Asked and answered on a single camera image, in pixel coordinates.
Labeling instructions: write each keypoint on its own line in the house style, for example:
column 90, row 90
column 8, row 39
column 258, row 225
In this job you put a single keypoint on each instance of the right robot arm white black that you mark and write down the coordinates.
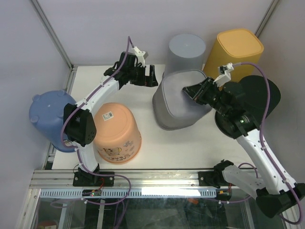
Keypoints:
column 275, row 191

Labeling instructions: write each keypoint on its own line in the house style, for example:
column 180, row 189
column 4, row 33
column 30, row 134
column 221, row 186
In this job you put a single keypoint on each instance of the yellow mesh waste bin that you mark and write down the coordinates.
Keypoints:
column 233, row 46

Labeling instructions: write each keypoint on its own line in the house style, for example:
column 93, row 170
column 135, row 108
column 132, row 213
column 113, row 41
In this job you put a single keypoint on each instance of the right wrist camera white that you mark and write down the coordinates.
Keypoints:
column 224, row 76

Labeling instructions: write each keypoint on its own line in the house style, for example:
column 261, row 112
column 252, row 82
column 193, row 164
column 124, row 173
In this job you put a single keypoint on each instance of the peach plastic bucket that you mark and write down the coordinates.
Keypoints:
column 118, row 139

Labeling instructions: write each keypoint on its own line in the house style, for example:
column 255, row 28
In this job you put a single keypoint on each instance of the light grey bin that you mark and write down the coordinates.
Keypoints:
column 185, row 52

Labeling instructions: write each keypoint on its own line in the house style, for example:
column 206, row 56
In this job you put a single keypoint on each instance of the white slotted cable duct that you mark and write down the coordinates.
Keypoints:
column 146, row 192

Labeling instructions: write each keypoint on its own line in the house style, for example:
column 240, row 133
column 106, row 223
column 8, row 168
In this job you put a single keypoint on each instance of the blue plastic bucket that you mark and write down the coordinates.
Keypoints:
column 46, row 114

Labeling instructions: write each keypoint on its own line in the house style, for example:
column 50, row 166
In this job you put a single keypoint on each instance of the grey slotted waste bin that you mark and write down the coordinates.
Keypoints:
column 173, row 108

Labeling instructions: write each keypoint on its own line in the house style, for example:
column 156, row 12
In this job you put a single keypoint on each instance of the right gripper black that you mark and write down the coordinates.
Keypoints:
column 192, row 90

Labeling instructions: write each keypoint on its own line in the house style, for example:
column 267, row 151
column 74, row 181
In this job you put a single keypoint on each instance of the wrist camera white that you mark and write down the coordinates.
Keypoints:
column 141, row 55
column 224, row 76

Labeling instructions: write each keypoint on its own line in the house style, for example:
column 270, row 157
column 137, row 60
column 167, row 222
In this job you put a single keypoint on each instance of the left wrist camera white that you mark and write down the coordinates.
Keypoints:
column 141, row 55

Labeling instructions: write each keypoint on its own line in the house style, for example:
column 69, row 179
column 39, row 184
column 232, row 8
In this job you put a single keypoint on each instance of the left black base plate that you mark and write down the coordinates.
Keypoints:
column 84, row 179

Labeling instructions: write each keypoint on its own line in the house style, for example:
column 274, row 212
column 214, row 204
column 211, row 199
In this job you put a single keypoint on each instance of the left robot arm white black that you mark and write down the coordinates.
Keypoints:
column 78, row 119

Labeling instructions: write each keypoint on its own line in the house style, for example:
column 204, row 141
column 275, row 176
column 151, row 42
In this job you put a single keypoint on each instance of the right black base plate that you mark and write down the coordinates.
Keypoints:
column 209, row 179

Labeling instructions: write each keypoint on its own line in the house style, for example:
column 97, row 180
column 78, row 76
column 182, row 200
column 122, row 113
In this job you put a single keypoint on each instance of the black plastic bin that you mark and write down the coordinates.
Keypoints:
column 249, row 98

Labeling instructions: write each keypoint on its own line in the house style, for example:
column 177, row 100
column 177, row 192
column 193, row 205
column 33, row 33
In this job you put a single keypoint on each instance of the aluminium mounting rail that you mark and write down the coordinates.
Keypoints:
column 182, row 178

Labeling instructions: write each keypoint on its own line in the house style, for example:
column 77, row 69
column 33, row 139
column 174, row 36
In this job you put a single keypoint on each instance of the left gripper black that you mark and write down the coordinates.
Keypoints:
column 151, row 82

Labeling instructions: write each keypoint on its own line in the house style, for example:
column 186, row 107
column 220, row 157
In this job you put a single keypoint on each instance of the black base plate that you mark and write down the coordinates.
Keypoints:
column 209, row 179
column 84, row 179

